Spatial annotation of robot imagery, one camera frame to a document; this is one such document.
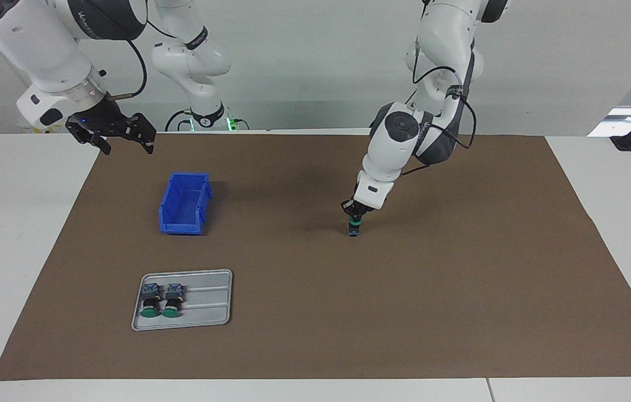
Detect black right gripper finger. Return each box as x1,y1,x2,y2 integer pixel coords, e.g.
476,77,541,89
126,113,157,154
66,120,112,156

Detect black base power cable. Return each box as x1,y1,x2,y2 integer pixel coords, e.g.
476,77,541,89
165,109,191,132

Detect brown table mat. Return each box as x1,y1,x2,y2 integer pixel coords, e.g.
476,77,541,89
0,132,631,381

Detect silver metal tray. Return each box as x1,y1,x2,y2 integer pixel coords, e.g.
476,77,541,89
131,269,233,332

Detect blue plastic bin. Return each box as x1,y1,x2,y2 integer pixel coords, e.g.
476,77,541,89
158,172,213,236

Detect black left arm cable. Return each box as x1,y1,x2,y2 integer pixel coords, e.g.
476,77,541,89
404,39,478,175

